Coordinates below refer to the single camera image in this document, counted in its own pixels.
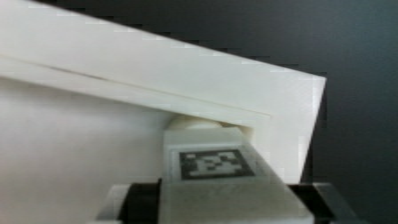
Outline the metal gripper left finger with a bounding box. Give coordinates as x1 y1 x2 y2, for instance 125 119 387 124
94 183 159 224

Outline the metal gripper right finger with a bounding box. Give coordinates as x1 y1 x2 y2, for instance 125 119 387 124
289 183 371 224

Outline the white table leg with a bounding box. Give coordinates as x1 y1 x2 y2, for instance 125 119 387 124
157 116 314 224

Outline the white square table top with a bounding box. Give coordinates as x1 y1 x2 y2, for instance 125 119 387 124
0 0 324 224

